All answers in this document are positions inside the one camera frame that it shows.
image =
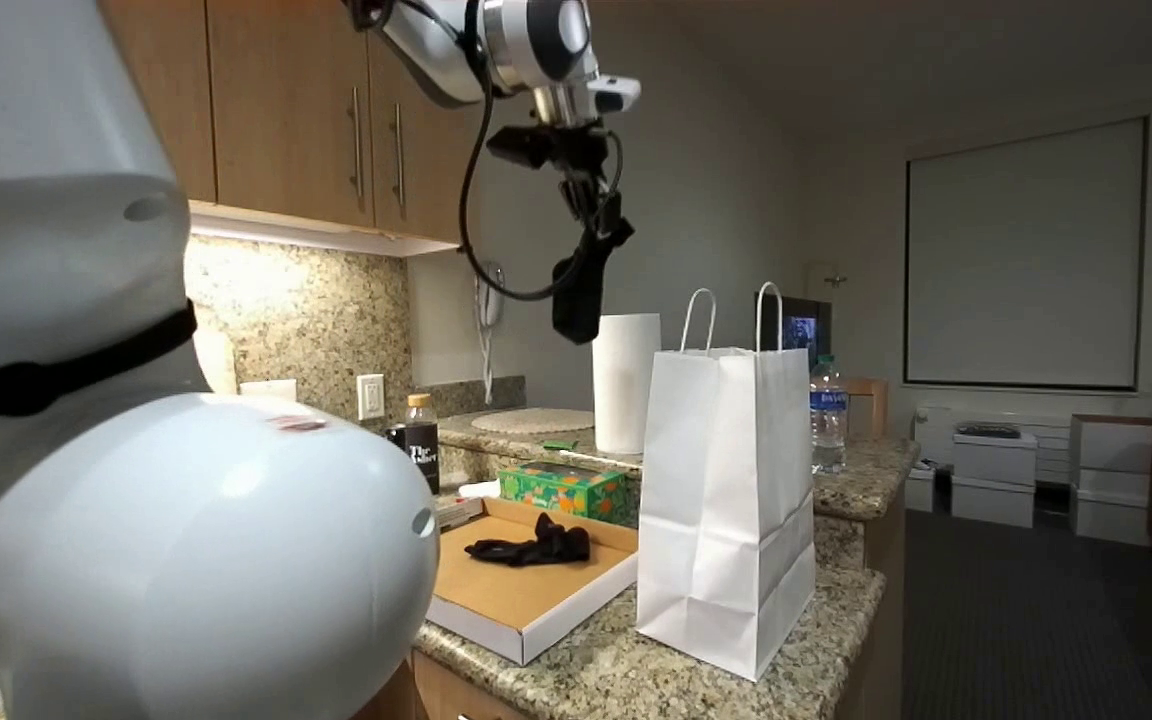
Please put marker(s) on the round woven placemat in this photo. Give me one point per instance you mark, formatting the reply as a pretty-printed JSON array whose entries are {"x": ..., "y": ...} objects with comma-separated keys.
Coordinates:
[{"x": 528, "y": 422}]

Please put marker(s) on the white storage box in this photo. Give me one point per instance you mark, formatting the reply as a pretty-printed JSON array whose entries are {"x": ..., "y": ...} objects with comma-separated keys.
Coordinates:
[
  {"x": 922, "y": 487},
  {"x": 992, "y": 501},
  {"x": 1113, "y": 475},
  {"x": 997, "y": 461}
]

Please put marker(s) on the wooden counter base cabinet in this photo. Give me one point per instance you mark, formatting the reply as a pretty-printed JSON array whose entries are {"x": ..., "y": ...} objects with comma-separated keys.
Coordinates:
[{"x": 456, "y": 696}]

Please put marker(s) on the black ankle sock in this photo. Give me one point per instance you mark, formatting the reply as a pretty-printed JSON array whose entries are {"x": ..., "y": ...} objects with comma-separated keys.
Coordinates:
[
  {"x": 528, "y": 547},
  {"x": 579, "y": 300}
]

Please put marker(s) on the wooden wall cabinet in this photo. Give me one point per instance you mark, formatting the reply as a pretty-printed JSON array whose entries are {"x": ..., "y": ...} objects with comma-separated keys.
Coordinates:
[{"x": 280, "y": 104}]

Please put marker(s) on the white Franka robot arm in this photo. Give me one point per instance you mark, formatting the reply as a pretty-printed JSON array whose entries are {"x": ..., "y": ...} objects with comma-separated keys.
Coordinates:
[{"x": 179, "y": 574}]

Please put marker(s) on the cardboard cover box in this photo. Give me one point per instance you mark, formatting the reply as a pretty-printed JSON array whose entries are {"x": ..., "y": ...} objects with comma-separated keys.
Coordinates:
[{"x": 548, "y": 594}]

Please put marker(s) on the small lit screen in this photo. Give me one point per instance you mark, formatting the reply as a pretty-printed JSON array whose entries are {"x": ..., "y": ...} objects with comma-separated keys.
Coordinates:
[{"x": 808, "y": 328}]

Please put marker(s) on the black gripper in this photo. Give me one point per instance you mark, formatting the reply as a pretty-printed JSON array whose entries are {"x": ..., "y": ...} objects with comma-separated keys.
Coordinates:
[{"x": 593, "y": 190}]

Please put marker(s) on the blue capped water bottle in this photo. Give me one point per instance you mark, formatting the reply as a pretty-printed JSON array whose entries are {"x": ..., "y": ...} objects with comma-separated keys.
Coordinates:
[{"x": 824, "y": 426}]

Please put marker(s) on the white paper napkin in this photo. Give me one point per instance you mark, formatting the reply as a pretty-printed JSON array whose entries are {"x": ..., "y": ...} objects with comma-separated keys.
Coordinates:
[{"x": 481, "y": 488}]

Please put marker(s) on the white paper towel roll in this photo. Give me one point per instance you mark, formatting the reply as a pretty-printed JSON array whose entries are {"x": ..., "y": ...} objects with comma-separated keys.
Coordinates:
[{"x": 618, "y": 387}]

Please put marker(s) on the white projector screen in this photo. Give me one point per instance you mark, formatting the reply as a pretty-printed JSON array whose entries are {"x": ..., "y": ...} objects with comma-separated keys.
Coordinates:
[{"x": 1030, "y": 252}]

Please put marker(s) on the wooden dining chair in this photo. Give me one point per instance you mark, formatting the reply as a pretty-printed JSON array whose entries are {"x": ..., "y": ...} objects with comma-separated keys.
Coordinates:
[{"x": 868, "y": 403}]

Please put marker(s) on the small green packet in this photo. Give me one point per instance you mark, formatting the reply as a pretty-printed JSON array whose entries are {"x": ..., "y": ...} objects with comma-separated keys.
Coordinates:
[{"x": 559, "y": 444}]

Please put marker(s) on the white paper bag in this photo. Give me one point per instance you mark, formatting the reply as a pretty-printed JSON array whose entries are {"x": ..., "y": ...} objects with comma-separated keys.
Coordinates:
[{"x": 721, "y": 506}]

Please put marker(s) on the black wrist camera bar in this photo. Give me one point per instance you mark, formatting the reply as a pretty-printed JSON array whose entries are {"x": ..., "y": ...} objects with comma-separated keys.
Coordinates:
[{"x": 538, "y": 146}]

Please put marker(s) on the dark sauce bottle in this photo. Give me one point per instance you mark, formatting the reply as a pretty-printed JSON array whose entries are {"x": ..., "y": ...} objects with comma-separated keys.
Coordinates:
[{"x": 425, "y": 444}]

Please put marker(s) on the green tissue box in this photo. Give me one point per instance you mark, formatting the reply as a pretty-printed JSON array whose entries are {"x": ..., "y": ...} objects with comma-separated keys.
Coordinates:
[{"x": 563, "y": 488}]

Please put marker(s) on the white wall outlet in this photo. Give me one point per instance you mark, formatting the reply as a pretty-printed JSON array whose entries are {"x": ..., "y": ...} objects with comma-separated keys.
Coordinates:
[
  {"x": 270, "y": 389},
  {"x": 370, "y": 394}
]

